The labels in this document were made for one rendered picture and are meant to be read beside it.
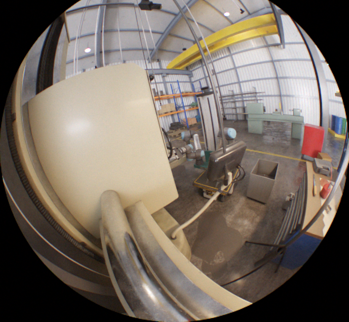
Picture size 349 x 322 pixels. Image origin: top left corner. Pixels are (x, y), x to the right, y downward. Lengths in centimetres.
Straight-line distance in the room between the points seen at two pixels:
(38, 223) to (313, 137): 417
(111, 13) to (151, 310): 768
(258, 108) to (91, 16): 935
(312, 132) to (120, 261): 382
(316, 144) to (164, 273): 379
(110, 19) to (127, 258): 778
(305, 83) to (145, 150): 974
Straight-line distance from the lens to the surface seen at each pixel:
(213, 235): 172
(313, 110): 980
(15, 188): 49
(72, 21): 760
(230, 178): 91
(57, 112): 56
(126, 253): 31
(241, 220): 187
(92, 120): 50
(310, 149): 383
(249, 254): 170
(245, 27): 760
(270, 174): 232
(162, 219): 126
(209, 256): 162
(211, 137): 179
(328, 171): 146
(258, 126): 572
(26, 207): 50
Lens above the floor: 159
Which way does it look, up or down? 18 degrees down
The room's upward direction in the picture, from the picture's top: 14 degrees counter-clockwise
